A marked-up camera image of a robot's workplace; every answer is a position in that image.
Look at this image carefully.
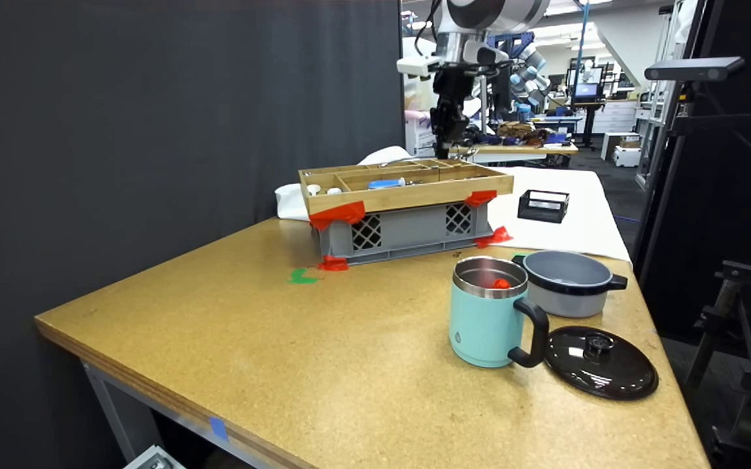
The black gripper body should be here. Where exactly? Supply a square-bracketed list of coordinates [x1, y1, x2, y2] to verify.
[430, 69, 475, 131]

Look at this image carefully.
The black curtain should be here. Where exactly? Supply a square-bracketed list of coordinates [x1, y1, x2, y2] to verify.
[0, 0, 407, 469]

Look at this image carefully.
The teal mug with black handle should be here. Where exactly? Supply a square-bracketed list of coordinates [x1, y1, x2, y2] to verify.
[446, 255, 553, 370]

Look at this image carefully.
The grey plastic crate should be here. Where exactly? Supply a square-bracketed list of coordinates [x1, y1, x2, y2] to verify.
[313, 202, 492, 264]

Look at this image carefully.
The black stereo camera bar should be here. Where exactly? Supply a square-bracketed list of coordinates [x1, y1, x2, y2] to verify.
[642, 55, 748, 86]

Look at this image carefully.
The black pot lid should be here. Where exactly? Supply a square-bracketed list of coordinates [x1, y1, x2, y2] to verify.
[540, 323, 663, 404]

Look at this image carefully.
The blue handled spoon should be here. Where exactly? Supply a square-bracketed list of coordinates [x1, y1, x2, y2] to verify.
[367, 176, 409, 193]

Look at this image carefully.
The green tape piece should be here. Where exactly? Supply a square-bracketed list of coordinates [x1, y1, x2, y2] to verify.
[286, 267, 320, 287]

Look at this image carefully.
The white cloth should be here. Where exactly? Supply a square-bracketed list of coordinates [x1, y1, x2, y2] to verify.
[272, 143, 636, 267]

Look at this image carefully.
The wooden cutlery tray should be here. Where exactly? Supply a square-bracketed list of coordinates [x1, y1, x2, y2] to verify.
[298, 160, 516, 220]

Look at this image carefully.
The black mesh box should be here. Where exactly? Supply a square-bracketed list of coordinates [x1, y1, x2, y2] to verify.
[516, 186, 572, 228]

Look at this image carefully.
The grey metal table frame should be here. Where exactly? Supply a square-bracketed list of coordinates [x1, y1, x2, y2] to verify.
[79, 361, 255, 469]

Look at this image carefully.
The black metal cart frame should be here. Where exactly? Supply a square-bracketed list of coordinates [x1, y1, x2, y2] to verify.
[686, 259, 751, 469]

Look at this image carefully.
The red plastic corner bracket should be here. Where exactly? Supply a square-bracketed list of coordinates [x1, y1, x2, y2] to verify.
[319, 254, 351, 273]
[308, 199, 370, 234]
[473, 221, 514, 251]
[462, 188, 500, 208]

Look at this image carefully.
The grey cooking pot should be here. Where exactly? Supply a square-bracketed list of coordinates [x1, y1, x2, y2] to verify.
[512, 249, 632, 320]

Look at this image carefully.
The background wooden desk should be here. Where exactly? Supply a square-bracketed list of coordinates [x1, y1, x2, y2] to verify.
[453, 142, 583, 169]

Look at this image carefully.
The black partition panel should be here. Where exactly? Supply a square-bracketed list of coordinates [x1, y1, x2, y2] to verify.
[634, 0, 751, 349]

